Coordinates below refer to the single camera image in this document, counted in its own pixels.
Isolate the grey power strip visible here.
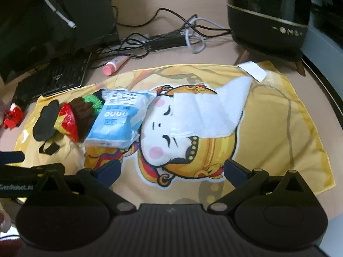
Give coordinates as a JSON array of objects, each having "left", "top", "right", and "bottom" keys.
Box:
[{"left": 116, "top": 34, "right": 149, "bottom": 51}]

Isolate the brown green crochet item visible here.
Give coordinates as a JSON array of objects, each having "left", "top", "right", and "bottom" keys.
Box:
[{"left": 69, "top": 89, "right": 105, "bottom": 142}]

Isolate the black tangled cable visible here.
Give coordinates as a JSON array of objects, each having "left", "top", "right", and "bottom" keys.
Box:
[{"left": 88, "top": 4, "right": 233, "bottom": 70}]

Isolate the white usb cable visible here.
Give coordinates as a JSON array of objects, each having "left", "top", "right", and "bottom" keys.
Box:
[{"left": 36, "top": 0, "right": 77, "bottom": 30}]

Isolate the pink lip balm tube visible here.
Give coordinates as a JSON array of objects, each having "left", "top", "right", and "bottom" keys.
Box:
[{"left": 102, "top": 56, "right": 130, "bottom": 76}]

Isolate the blue white wipes packet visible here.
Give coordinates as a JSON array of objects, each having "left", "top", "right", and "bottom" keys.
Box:
[{"left": 84, "top": 89, "right": 157, "bottom": 149}]

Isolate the black power adapter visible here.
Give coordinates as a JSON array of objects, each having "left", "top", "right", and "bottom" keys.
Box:
[{"left": 149, "top": 33, "right": 187, "bottom": 51}]

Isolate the black computer monitor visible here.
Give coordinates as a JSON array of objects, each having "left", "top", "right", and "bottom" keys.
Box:
[{"left": 1, "top": 0, "right": 119, "bottom": 84}]

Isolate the red black toy figure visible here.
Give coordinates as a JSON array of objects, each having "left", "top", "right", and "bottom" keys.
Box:
[{"left": 2, "top": 103, "right": 24, "bottom": 129}]

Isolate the white wipe cloth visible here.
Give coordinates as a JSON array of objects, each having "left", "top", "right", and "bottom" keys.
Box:
[{"left": 170, "top": 76, "right": 252, "bottom": 138}]

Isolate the white grey cable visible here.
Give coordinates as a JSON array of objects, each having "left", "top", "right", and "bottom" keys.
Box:
[{"left": 179, "top": 17, "right": 232, "bottom": 54}]

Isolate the black keyboard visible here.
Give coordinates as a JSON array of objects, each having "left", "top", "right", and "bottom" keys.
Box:
[{"left": 12, "top": 52, "right": 91, "bottom": 105}]

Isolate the black humidifier appliance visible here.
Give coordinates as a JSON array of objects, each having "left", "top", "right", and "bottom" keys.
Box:
[{"left": 227, "top": 0, "right": 311, "bottom": 61}]

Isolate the yellow cartoon printed mat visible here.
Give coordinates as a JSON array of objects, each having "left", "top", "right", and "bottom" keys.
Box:
[{"left": 15, "top": 61, "right": 335, "bottom": 206}]

